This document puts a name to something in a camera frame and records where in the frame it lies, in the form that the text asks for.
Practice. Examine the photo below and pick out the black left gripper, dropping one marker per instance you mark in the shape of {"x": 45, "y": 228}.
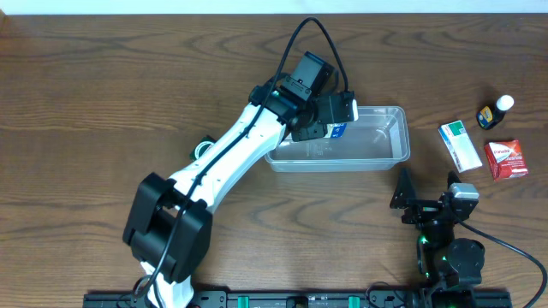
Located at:
{"x": 309, "y": 131}

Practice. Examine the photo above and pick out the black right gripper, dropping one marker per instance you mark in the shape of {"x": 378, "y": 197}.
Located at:
{"x": 426, "y": 205}

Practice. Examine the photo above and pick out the blue KoolFever box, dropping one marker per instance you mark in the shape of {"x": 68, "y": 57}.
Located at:
{"x": 335, "y": 130}

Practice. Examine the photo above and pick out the white green medicine box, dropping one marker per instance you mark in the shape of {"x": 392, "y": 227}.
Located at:
{"x": 460, "y": 146}

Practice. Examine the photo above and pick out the clear plastic container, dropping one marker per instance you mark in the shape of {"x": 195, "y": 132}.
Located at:
{"x": 378, "y": 140}

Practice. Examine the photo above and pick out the red Panadol box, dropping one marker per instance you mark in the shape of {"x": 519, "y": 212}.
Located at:
{"x": 505, "y": 160}

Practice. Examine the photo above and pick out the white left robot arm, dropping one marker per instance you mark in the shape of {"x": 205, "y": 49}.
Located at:
{"x": 169, "y": 225}

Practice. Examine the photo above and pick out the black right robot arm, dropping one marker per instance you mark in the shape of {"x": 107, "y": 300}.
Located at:
{"x": 452, "y": 266}

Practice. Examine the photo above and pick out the dark syrup bottle white cap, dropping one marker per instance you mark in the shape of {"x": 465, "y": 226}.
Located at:
{"x": 490, "y": 115}

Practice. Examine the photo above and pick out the black mounting rail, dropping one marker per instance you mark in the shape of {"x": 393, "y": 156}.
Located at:
{"x": 372, "y": 298}

